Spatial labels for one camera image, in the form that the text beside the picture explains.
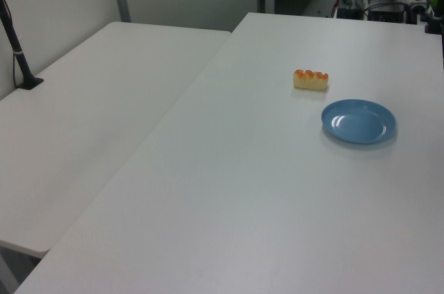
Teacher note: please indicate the black equipment box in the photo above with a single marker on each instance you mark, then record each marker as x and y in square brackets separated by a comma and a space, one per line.
[385, 15]

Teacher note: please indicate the small black device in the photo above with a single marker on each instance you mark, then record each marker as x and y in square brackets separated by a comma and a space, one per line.
[348, 13]

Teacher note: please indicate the blue round plate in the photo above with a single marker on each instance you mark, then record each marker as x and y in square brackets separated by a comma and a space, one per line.
[357, 122]

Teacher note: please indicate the orange glazed bread loaf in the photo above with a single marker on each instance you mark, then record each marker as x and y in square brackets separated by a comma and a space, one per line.
[310, 82]

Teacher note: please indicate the white adjoining table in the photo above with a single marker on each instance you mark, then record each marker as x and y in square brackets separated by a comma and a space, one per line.
[86, 117]

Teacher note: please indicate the black camera pole with clamp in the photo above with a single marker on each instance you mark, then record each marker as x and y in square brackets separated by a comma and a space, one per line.
[21, 61]

